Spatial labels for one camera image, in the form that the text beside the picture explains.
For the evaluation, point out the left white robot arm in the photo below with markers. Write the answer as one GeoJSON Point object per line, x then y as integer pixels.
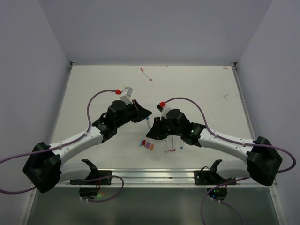
{"type": "Point", "coordinates": [47, 166]}

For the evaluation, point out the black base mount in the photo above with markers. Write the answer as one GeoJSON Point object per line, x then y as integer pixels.
{"type": "Point", "coordinates": [94, 177]}
{"type": "Point", "coordinates": [208, 176]}

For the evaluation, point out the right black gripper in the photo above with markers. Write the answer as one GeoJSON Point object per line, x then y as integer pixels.
{"type": "Point", "coordinates": [155, 131]}

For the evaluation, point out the pink capped white pen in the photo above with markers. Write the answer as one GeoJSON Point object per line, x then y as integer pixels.
{"type": "Point", "coordinates": [143, 71]}

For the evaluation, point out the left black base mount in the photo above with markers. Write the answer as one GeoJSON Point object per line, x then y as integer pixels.
{"type": "Point", "coordinates": [94, 177]}

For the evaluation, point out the aluminium mounting rail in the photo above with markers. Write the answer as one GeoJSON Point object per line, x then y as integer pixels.
{"type": "Point", "coordinates": [147, 178]}

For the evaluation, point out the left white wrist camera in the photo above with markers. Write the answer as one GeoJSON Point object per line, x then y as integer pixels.
{"type": "Point", "coordinates": [125, 95]}

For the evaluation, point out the red capped white pen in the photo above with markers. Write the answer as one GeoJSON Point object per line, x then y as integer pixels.
{"type": "Point", "coordinates": [173, 144]}

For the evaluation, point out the orange white pen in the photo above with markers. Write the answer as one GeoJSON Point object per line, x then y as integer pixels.
{"type": "Point", "coordinates": [165, 146]}

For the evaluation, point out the blue capped white pen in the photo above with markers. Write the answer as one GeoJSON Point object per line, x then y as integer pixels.
{"type": "Point", "coordinates": [148, 122]}

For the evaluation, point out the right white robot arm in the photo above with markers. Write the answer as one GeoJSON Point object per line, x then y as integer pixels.
{"type": "Point", "coordinates": [256, 159]}

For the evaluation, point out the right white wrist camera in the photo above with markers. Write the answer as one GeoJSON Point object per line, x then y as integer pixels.
{"type": "Point", "coordinates": [164, 109]}

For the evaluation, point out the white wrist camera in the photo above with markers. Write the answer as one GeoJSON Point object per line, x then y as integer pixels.
{"type": "Point", "coordinates": [125, 95]}
{"type": "Point", "coordinates": [164, 109]}

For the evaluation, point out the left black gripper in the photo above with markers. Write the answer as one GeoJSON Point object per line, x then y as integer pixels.
{"type": "Point", "coordinates": [140, 113]}

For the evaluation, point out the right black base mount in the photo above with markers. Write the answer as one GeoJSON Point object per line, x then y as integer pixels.
{"type": "Point", "coordinates": [208, 176]}

